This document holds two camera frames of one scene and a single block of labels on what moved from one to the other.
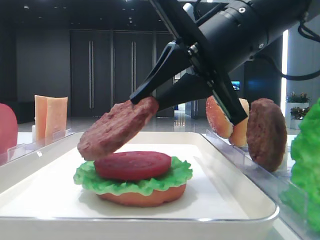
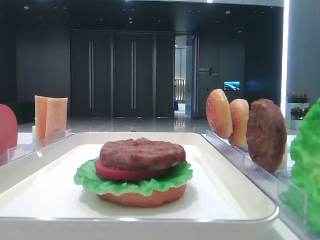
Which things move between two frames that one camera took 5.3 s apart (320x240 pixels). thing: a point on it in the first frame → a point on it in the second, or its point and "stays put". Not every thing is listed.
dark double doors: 107,66 stays put
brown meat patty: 114,128 → 140,154
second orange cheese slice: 56,123 stays put
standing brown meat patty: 266,133 stays put
